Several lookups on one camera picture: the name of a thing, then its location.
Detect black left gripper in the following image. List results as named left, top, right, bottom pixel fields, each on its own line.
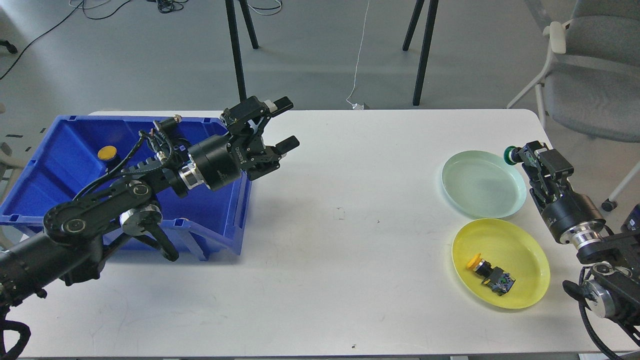
left=187, top=96, right=300, bottom=191

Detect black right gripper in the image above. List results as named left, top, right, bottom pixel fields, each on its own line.
left=519, top=141, right=606, bottom=245

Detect green push button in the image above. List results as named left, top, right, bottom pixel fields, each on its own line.
left=503, top=145, right=537, bottom=167

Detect yellow push button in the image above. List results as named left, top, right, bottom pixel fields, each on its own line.
left=96, top=145, right=121, bottom=163
left=465, top=253, right=516, bottom=296

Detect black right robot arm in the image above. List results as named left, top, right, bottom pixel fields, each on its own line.
left=503, top=141, right=640, bottom=360

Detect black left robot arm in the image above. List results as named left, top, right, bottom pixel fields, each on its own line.
left=1, top=96, right=300, bottom=360

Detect pale green plate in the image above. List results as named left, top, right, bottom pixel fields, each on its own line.
left=440, top=150, right=526, bottom=219

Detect yellow plate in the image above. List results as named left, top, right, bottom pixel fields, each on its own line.
left=451, top=218, right=551, bottom=310

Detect grey office chair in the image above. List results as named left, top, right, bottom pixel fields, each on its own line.
left=506, top=0, right=640, bottom=212

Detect black tripod legs left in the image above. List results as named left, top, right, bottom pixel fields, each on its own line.
left=224, top=0, right=259, bottom=102

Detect black tripod legs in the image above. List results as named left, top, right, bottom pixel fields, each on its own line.
left=224, top=0, right=259, bottom=102
left=402, top=0, right=440, bottom=106

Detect black tripod legs right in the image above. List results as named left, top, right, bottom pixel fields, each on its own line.
left=402, top=0, right=440, bottom=106

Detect blue plastic bin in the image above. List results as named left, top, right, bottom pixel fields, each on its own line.
left=0, top=115, right=251, bottom=261

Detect white cable on floor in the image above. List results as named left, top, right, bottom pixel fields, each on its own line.
left=345, top=0, right=371, bottom=111

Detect black cables on floor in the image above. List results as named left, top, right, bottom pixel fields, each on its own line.
left=0, top=0, right=191, bottom=81

